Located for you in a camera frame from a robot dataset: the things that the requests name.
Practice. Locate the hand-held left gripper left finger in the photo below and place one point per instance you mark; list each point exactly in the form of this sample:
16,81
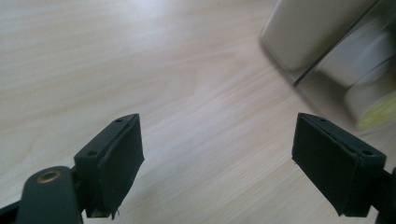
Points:
112,165

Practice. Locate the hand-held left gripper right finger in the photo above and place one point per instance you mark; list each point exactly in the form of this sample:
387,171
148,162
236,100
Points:
333,165

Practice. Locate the white cylinder with yellow end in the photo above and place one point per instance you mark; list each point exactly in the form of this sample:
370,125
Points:
370,102

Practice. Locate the beige rounded container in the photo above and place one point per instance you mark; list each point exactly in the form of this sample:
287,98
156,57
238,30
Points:
299,34

